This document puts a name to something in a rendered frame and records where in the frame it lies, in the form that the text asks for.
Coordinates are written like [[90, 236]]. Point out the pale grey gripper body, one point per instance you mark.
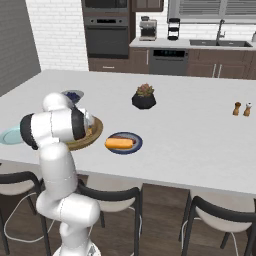
[[88, 119]]

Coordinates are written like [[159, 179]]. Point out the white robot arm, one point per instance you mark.
[[55, 173]]

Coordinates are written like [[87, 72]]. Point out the brown wooden bowl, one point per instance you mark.
[[95, 131]]

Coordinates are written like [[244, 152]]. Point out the orange bun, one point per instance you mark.
[[118, 143]]

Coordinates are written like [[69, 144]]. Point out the dark red sausage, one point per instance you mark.
[[128, 137]]

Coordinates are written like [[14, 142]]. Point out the blue rimmed plate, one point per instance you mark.
[[137, 144]]

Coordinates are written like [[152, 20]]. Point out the light teal plate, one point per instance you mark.
[[10, 136]]

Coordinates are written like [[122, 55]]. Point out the plant in black pot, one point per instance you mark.
[[144, 98]]

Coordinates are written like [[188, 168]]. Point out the brown cupboard run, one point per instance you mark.
[[133, 61], [226, 65]]

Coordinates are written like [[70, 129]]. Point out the black and cream stool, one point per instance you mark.
[[16, 180], [220, 213], [113, 198]]

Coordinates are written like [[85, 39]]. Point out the dark grey dishwasher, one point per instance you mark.
[[168, 62]]

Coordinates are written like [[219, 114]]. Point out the silver coffee machine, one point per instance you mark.
[[148, 29]]

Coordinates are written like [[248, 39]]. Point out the dark grey microwave oven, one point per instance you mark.
[[106, 4]]

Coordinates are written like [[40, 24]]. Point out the brown pepper shaker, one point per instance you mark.
[[236, 109]]

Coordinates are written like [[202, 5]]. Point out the dark grey sink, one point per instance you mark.
[[220, 43]]

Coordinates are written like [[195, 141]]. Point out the grey tap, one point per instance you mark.
[[220, 30]]

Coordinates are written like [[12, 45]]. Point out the brown white-topped salt shaker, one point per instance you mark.
[[247, 110]]

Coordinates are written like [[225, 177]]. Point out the grey window blinds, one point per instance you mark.
[[213, 9]]

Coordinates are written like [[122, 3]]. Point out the dark grey wall oven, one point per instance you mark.
[[106, 40]]

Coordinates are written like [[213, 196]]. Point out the brown wall cupboard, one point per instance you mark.
[[147, 4]]

